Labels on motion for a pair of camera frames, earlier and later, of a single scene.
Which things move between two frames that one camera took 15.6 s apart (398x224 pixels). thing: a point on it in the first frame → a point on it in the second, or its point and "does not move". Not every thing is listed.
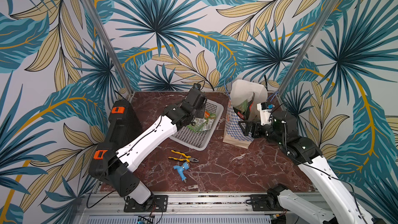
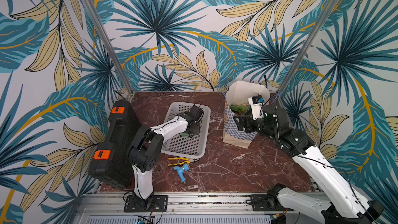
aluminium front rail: x=109 y=209 does not move
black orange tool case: x=123 y=127 does not move
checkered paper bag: x=245 y=96 does not move
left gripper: x=202 y=110 → x=197 y=131
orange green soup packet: x=204 y=123 → x=184 y=134
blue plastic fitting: x=181 y=169 does not move
